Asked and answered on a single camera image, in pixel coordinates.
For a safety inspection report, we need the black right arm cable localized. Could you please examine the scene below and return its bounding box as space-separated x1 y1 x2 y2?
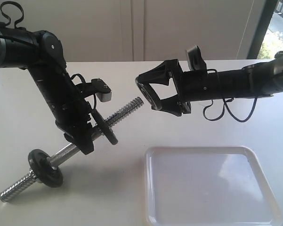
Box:
202 69 283 123

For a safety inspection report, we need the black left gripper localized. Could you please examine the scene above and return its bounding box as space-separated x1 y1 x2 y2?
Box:
55 101 94 155

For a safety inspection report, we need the black weight plate left end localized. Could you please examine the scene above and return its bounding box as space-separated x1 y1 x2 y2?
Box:
28 149 64 188

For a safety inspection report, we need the white plastic tray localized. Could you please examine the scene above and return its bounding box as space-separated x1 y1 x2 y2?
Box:
145 146 283 226

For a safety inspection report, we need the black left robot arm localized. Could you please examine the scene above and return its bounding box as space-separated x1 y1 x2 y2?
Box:
0 22 94 154

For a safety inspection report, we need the black weight plate right end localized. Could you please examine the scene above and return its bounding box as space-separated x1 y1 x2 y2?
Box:
91 109 118 145

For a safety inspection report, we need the chrome threaded dumbbell bar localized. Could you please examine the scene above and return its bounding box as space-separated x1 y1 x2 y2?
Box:
0 97 144 202

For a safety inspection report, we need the black weight plate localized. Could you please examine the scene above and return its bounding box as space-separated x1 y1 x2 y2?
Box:
135 78 162 110

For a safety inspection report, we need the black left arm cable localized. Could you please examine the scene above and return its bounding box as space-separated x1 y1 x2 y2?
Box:
0 0 26 29

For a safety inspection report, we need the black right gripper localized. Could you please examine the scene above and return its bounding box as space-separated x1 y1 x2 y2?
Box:
137 59 217 117

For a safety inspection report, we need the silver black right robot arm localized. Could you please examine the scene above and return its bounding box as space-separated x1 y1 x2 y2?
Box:
135 46 283 116

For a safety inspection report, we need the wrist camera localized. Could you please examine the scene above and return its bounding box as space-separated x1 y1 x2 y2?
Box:
185 45 207 71
71 73 112 103

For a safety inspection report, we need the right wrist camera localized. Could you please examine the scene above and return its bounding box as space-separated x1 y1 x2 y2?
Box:
185 45 207 71

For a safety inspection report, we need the black weight plate end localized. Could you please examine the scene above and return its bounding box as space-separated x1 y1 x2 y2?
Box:
91 109 118 145
28 149 64 188

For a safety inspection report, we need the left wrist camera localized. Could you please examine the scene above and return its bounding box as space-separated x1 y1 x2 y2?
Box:
71 73 112 103

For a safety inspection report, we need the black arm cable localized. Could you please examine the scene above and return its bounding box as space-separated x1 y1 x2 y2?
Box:
202 69 283 123
0 0 26 29

